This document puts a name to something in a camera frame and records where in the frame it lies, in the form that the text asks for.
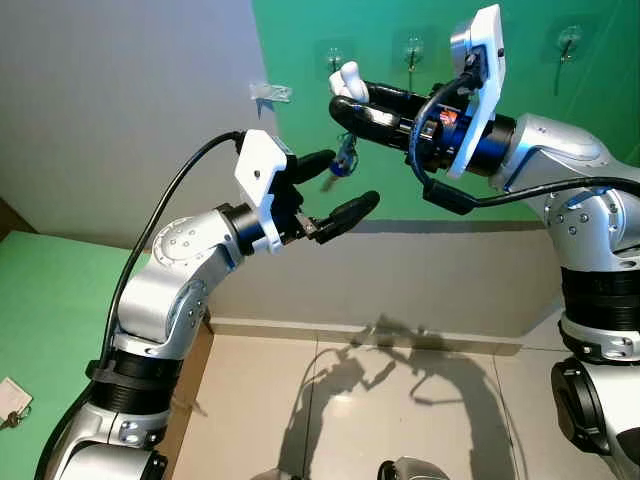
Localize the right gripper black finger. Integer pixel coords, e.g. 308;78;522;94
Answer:
329;96;426;146
355;82;436;113

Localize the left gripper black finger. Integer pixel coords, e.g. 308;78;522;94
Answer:
290;149;338;183
315;190;382;242

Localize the key bunch with white figure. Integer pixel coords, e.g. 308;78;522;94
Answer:
329;61;371;181

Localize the crumpled clear plastic tape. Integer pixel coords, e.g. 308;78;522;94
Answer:
249;82;295;105

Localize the brown cardboard box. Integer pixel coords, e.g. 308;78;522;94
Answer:
155;318;217;476

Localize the robot right leg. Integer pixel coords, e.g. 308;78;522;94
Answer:
378;456;453;480

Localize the green table sheet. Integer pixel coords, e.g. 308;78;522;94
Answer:
0;231;153;480

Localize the key bunch with white card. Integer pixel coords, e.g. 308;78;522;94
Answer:
0;377;33;431

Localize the clear adhesive wall hook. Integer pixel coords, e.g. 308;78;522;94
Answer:
398;36;428;73
555;25;589;69
318;38;351;76

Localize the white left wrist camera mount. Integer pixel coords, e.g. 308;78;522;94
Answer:
233;129;293;227

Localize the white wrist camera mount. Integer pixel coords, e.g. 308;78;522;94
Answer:
233;129;293;227
446;4;507;182

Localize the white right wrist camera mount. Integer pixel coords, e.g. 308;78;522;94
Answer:
446;4;507;182

